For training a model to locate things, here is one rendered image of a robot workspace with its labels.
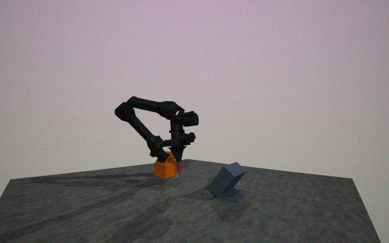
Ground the blue-grey sloped panel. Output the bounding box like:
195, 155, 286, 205
209, 162, 250, 203

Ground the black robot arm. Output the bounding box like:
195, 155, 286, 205
115, 96, 199, 163

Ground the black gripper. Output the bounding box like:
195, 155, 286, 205
162, 127, 190, 163

